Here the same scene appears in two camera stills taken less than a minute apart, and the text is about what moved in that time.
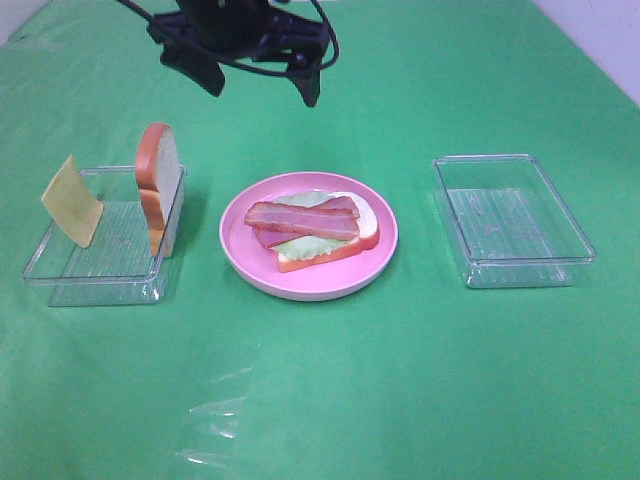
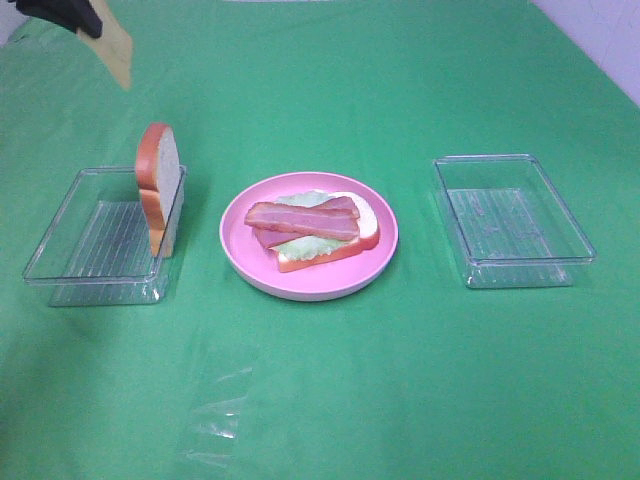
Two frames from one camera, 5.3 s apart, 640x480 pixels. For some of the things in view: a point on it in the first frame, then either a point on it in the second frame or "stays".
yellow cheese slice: x=73 y=208 -> x=114 y=43
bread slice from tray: x=368 y=230 stays
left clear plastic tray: x=117 y=267 stays
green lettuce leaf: x=309 y=247 stays
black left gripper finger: x=304 y=72 -> x=79 y=14
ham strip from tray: x=268 y=237 stays
